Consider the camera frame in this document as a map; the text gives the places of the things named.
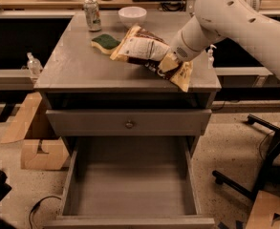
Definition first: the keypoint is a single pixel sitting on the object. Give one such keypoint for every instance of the cardboard box left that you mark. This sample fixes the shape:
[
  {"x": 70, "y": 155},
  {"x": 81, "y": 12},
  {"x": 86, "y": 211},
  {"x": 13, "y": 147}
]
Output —
[{"x": 41, "y": 149}]

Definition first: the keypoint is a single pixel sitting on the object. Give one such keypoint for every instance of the grey drawer cabinet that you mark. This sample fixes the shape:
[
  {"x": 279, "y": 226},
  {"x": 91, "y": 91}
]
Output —
[{"x": 79, "y": 77}]

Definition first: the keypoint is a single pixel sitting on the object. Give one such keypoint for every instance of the white pump bottle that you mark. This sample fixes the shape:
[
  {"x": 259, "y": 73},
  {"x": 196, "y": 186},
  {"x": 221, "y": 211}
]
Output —
[{"x": 210, "y": 55}]

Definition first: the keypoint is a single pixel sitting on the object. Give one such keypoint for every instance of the silver soda can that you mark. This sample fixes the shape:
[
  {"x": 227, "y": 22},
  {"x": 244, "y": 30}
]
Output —
[{"x": 91, "y": 10}]

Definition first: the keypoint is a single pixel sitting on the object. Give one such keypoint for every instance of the closed grey middle drawer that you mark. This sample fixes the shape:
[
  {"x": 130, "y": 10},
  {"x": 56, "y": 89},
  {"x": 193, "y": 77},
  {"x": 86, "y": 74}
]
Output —
[{"x": 128, "y": 122}]

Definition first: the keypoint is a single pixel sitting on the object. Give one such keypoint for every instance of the green yellow sponge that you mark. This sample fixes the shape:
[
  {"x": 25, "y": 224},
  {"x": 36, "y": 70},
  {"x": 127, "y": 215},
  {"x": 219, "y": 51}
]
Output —
[{"x": 105, "y": 43}]

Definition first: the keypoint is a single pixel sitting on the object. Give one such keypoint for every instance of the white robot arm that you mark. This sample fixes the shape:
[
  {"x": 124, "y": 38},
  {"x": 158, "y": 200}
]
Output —
[{"x": 215, "y": 20}]

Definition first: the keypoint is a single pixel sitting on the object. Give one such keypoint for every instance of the clear plastic bottle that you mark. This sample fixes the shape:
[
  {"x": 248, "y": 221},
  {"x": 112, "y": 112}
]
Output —
[{"x": 34, "y": 65}]

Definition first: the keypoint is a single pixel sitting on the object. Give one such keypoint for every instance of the brown yellow chip bag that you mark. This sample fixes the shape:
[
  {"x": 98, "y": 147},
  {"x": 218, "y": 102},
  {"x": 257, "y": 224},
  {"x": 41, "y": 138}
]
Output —
[{"x": 142, "y": 47}]

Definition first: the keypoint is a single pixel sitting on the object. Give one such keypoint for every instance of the black stand base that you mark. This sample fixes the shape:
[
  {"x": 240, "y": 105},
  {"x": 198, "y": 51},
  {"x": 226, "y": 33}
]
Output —
[{"x": 268, "y": 172}]

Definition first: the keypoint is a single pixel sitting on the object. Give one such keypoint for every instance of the cardboard piece bottom right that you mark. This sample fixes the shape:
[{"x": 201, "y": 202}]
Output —
[{"x": 265, "y": 213}]

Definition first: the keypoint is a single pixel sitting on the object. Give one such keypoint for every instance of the white bowl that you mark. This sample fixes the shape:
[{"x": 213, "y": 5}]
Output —
[{"x": 130, "y": 16}]

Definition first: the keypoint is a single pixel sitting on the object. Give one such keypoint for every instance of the open grey bottom drawer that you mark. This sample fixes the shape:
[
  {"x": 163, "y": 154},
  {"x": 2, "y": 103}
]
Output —
[{"x": 130, "y": 182}]

